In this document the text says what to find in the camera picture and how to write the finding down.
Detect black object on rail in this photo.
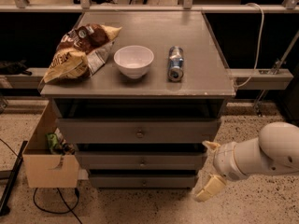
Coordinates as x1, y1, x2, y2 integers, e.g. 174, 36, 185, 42
0, 60, 32, 76

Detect grey drawer cabinet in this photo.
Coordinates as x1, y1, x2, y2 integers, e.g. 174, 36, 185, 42
41, 11, 235, 178

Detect black floor cable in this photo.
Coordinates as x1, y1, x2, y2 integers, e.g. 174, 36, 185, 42
32, 187, 83, 224

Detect cardboard box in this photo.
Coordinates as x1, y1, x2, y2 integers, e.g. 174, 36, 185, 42
22, 103, 79, 188

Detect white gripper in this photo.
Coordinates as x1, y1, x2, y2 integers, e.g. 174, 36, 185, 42
194, 141, 249, 202

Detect black bar on floor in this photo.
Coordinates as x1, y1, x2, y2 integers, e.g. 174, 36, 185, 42
0, 141, 27, 217

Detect white cable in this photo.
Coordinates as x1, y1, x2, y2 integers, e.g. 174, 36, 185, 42
233, 2, 265, 90

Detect green snack packet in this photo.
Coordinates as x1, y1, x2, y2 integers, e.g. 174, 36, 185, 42
46, 133, 60, 151

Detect white bowl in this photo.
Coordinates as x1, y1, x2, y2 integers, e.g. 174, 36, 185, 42
114, 45, 154, 79

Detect brown yellow chip bag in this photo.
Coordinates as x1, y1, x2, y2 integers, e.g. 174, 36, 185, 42
43, 23, 121, 83

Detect metal rail frame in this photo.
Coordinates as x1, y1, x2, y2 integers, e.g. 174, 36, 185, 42
0, 0, 299, 91

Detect blue soda can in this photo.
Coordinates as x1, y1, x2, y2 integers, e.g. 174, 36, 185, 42
167, 46, 184, 82

